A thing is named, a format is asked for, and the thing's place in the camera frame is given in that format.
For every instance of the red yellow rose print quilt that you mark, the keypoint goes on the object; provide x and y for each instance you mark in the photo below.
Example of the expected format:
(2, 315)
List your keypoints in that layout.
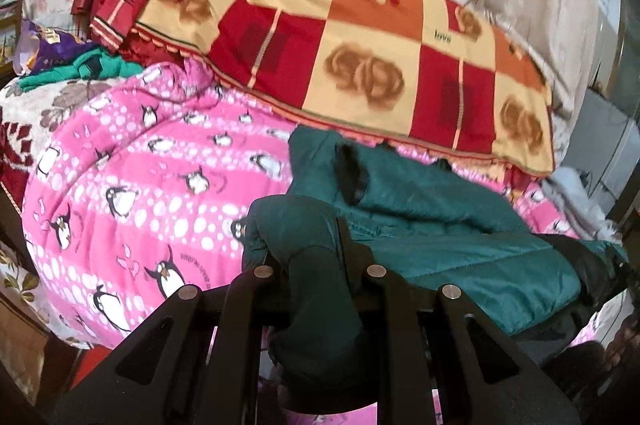
(350, 55)

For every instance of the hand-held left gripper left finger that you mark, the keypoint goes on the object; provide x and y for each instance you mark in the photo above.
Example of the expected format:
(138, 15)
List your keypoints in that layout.
(245, 300)

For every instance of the beige floral bedsheet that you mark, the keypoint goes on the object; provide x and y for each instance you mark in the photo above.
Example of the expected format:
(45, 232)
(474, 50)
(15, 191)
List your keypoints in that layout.
(20, 285)

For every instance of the teal puffer jacket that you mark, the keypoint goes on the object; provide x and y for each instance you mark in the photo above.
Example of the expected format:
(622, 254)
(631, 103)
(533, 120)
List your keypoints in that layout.
(440, 225)

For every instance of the green knit sweater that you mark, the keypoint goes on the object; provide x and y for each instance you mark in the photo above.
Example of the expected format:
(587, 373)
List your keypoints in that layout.
(95, 67)

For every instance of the pink penguin print blanket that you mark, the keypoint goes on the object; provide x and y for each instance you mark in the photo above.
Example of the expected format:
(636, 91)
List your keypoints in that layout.
(150, 165)

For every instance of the grey cloth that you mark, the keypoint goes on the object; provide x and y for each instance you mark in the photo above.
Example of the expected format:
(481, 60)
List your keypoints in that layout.
(575, 200)

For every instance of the cream leaf pattern fleece blanket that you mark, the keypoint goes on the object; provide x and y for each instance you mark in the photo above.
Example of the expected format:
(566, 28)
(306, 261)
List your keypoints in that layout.
(30, 120)

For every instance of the purple snack bag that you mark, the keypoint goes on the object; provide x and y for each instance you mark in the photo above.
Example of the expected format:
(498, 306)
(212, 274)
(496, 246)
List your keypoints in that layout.
(50, 47)

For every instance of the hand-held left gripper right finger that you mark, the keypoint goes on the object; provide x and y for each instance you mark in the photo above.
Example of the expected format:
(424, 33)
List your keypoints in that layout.
(387, 300)

